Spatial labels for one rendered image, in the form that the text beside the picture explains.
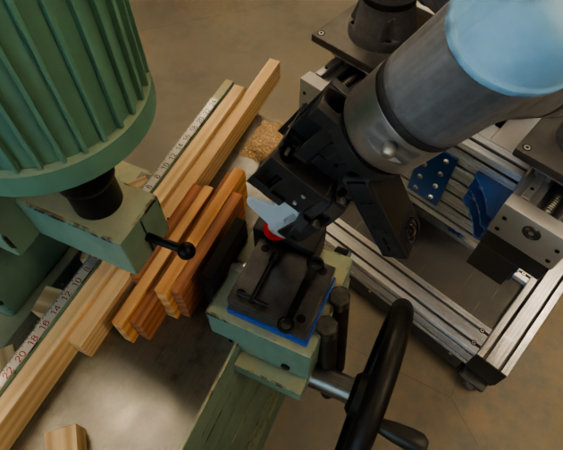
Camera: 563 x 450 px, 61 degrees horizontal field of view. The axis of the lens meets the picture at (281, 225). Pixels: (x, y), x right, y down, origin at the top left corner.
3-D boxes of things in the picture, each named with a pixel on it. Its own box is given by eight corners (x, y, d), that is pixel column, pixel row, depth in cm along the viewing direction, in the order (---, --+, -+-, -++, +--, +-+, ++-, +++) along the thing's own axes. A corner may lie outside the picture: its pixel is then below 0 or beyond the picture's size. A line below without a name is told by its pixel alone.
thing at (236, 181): (177, 319, 62) (165, 295, 55) (166, 314, 62) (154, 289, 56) (248, 202, 72) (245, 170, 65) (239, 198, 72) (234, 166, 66)
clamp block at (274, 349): (306, 384, 60) (309, 362, 53) (211, 340, 63) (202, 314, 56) (347, 287, 67) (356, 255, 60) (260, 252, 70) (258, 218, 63)
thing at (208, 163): (91, 357, 59) (80, 346, 56) (79, 351, 59) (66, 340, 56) (280, 79, 86) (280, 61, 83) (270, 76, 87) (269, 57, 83)
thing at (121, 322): (133, 343, 60) (121, 327, 55) (124, 338, 60) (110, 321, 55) (218, 211, 71) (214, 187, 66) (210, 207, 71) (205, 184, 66)
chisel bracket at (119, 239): (141, 283, 55) (120, 245, 48) (43, 239, 58) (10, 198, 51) (174, 233, 59) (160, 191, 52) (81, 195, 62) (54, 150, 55)
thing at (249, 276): (306, 347, 54) (308, 330, 49) (219, 309, 56) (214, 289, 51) (347, 254, 60) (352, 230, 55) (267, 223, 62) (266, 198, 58)
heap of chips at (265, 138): (312, 180, 74) (313, 169, 71) (239, 154, 77) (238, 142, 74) (331, 143, 78) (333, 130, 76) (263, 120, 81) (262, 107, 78)
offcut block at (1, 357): (33, 376, 68) (19, 366, 64) (2, 391, 67) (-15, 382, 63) (28, 354, 69) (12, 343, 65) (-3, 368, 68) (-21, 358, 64)
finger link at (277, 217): (238, 200, 54) (274, 168, 46) (280, 230, 55) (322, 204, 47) (224, 221, 52) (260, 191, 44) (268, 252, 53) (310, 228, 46)
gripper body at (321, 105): (277, 129, 47) (347, 58, 37) (343, 181, 49) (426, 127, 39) (241, 186, 44) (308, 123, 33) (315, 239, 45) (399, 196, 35)
